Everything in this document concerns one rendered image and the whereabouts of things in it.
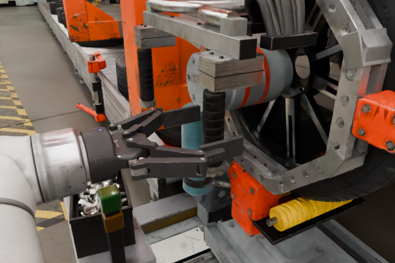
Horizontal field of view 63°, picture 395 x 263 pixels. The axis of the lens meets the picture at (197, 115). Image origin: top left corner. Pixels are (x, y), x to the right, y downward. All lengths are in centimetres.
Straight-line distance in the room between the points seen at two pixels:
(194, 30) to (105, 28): 251
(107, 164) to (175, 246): 96
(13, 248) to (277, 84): 56
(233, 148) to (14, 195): 28
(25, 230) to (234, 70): 33
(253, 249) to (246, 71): 78
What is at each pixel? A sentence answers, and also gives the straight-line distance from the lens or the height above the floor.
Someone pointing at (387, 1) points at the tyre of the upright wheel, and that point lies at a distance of 64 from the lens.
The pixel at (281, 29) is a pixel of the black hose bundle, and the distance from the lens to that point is 51.
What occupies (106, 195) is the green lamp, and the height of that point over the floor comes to 66.
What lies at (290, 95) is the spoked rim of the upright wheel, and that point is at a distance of 84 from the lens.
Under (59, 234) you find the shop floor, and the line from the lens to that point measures 164.
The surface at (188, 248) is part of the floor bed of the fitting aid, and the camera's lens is 136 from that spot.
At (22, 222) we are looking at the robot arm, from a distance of 38.
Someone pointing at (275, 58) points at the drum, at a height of 90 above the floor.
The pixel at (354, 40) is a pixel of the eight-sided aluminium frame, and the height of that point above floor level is 97.
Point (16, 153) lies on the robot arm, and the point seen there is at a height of 87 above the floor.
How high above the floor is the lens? 106
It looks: 24 degrees down
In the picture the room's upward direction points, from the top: straight up
